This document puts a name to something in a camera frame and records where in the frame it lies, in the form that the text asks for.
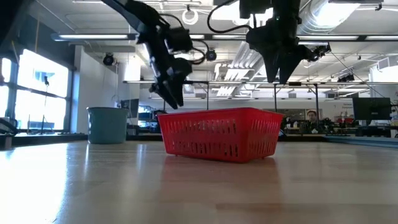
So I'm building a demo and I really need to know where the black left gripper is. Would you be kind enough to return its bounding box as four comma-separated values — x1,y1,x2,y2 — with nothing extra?
136,24,193,110

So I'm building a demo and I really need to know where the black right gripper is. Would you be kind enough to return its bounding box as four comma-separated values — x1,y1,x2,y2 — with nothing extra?
245,17,313,85

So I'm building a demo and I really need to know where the red plastic slotted basket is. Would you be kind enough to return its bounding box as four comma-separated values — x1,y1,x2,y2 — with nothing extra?
157,107,284,164

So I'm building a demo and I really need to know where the green mug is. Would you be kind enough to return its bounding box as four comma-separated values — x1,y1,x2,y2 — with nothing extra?
86,107,130,144

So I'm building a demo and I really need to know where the black track light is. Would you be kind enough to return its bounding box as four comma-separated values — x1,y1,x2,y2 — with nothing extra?
337,73,355,83
307,45,332,62

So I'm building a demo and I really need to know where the person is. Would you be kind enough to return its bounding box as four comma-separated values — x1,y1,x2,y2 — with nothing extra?
306,109,318,124

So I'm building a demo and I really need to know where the large bright window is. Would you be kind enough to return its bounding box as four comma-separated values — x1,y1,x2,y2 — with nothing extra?
0,49,74,134

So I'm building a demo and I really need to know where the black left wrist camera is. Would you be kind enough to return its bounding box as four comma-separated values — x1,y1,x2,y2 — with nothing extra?
166,27,193,53

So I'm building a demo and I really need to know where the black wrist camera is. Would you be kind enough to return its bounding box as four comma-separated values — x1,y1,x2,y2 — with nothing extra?
239,0,274,19
166,27,193,53

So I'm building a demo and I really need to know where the silver ventilation duct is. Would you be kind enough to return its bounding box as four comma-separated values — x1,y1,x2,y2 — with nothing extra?
300,0,383,35

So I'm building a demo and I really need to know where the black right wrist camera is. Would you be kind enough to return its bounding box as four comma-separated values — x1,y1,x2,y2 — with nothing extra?
239,0,274,19

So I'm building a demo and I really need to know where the white coiled cable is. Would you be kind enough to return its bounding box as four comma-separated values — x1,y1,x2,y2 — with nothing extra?
182,8,199,26

